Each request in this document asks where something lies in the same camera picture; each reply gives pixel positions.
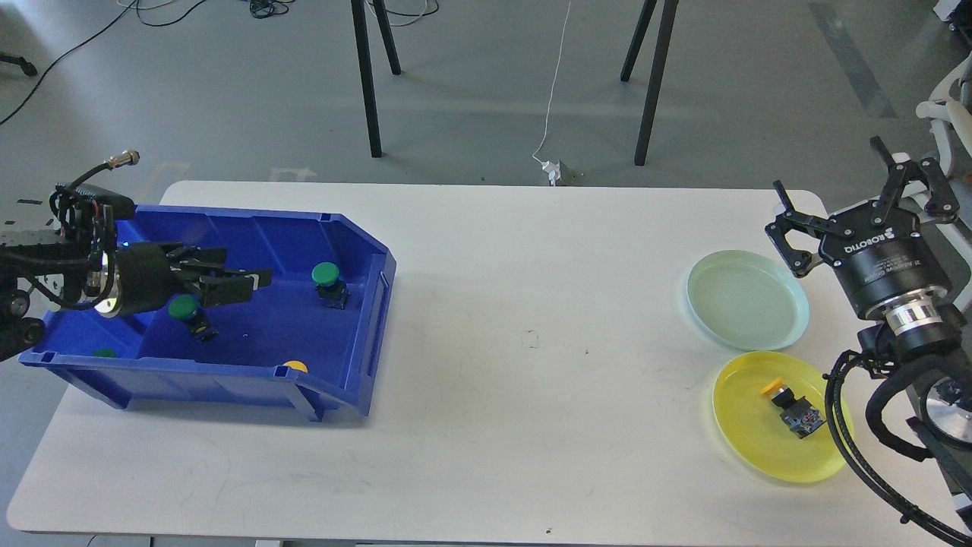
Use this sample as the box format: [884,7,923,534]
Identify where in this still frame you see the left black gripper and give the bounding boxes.
[95,242,273,318]

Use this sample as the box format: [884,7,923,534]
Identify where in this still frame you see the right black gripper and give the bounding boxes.
[764,136,960,320]

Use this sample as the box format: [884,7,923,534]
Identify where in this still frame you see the green push button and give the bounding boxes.
[166,294,218,343]
[311,262,350,309]

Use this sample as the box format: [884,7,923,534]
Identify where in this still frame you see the yellow push button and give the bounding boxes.
[759,377,825,439]

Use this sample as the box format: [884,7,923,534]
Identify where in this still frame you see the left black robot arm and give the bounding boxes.
[1,151,272,359]

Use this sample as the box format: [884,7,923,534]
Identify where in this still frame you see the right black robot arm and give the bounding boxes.
[765,136,970,546]

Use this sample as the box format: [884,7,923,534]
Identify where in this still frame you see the yellow button at bin front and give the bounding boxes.
[280,360,308,375]

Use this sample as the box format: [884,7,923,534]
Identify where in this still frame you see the light green plate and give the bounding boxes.
[685,250,811,351]

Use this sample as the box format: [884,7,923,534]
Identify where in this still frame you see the yellow plate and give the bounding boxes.
[711,351,846,484]

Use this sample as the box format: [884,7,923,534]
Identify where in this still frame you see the blue plastic bin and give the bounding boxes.
[17,205,396,422]

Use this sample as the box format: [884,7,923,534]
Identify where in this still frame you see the black stand leg right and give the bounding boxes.
[619,1,680,166]

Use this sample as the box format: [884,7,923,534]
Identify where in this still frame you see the black stand leg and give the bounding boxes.
[350,1,402,158]
[619,1,680,166]

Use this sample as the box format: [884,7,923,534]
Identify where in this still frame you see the black stand leg left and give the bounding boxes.
[350,1,402,158]

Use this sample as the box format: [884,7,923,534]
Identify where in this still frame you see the white chair frame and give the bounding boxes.
[914,55,971,196]

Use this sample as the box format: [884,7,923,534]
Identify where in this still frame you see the black floor cables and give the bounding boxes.
[0,0,441,130]

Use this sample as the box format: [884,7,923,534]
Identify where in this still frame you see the white cable with plug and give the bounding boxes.
[532,0,572,187]

